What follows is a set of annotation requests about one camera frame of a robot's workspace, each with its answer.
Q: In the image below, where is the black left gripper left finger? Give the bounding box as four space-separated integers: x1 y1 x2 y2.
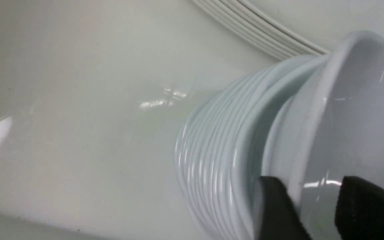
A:
259 176 311 240

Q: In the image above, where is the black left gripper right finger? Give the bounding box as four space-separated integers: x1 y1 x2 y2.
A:
335 176 384 240

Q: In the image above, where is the white bowl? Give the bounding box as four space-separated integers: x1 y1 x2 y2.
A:
261 30 384 240

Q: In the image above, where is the stack of white bowls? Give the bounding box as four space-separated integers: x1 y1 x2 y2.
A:
175 55 328 240

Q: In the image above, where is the stack of white plates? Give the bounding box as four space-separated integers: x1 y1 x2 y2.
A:
194 0 328 60

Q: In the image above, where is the large white plastic tub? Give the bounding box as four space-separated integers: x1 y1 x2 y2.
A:
0 0 384 240

